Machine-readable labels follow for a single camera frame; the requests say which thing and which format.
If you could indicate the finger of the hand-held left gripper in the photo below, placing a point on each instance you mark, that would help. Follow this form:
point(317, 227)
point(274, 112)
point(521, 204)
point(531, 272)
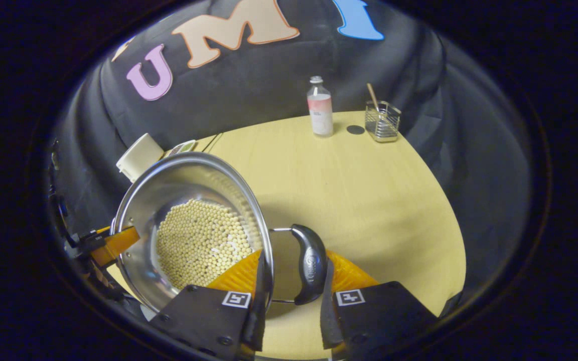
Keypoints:
point(116, 243)

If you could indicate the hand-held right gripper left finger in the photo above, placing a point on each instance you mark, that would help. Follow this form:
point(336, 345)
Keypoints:
point(256, 311)

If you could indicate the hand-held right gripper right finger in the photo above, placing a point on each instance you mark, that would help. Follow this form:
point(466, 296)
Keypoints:
point(327, 316)

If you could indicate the stainless steel pot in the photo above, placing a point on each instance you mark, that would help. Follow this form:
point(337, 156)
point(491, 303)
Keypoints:
point(168, 195)

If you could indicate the pile of yellow soybeans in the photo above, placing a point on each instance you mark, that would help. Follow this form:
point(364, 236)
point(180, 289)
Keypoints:
point(198, 240)

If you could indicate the white toaster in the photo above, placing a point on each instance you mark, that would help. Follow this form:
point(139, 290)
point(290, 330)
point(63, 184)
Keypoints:
point(138, 155)

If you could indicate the white divided dish of beans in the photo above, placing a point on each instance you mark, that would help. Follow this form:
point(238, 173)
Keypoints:
point(182, 148)

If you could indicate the small black round disc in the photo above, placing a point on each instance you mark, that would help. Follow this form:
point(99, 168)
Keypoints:
point(355, 129)

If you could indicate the black backdrop cloth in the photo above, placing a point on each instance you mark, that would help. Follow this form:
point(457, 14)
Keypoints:
point(249, 90)

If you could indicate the clear bottle with pink label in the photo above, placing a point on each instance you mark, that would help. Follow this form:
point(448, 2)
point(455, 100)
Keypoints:
point(320, 110)

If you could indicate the wooden stick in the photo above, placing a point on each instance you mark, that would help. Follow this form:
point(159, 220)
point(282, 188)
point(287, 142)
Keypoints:
point(372, 95)

